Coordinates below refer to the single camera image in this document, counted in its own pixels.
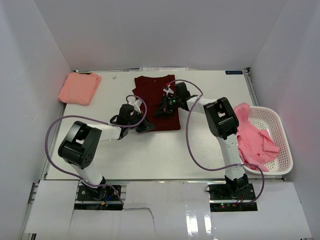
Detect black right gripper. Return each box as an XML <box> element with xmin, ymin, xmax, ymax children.
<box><xmin>153</xmin><ymin>94</ymin><xmax>182</xmax><ymax>117</ymax></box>

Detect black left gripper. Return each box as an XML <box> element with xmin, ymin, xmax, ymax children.
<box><xmin>126</xmin><ymin>110</ymin><xmax>156</xmax><ymax>133</ymax></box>

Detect dark red t shirt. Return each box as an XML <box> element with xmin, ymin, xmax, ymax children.
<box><xmin>132</xmin><ymin>74</ymin><xmax>181</xmax><ymax>132</ymax></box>

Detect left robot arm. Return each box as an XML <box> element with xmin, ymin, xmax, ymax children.
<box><xmin>58</xmin><ymin>104</ymin><xmax>156</xmax><ymax>200</ymax></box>

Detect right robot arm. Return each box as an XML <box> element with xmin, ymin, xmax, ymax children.
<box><xmin>154</xmin><ymin>80</ymin><xmax>249</xmax><ymax>200</ymax></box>

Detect papers behind table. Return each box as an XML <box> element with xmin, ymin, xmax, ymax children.
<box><xmin>139</xmin><ymin>67</ymin><xmax>189</xmax><ymax>72</ymax></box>

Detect folded salmon t shirt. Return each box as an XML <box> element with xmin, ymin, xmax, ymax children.
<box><xmin>57</xmin><ymin>72</ymin><xmax>102</xmax><ymax>106</ymax></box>

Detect pink t shirt in basket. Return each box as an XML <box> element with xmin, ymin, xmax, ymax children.
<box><xmin>234</xmin><ymin>103</ymin><xmax>280</xmax><ymax>172</ymax></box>

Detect white perforated plastic basket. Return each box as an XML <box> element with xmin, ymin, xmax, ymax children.
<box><xmin>248</xmin><ymin>106</ymin><xmax>294</xmax><ymax>178</ymax></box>

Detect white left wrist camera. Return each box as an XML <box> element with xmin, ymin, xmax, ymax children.
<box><xmin>126</xmin><ymin>99</ymin><xmax>142</xmax><ymax>113</ymax></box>

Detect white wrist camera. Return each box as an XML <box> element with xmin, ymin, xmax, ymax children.
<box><xmin>126</xmin><ymin>99</ymin><xmax>142</xmax><ymax>113</ymax></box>
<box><xmin>163</xmin><ymin>83</ymin><xmax>174</xmax><ymax>96</ymax></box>

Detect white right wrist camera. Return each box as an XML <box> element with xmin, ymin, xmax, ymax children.
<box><xmin>163</xmin><ymin>83</ymin><xmax>174</xmax><ymax>96</ymax></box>

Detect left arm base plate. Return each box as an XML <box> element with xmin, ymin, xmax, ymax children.
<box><xmin>76</xmin><ymin>184</ymin><xmax>122</xmax><ymax>203</ymax></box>

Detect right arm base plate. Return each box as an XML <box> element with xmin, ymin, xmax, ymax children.
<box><xmin>204</xmin><ymin>183</ymin><xmax>256</xmax><ymax>203</ymax></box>

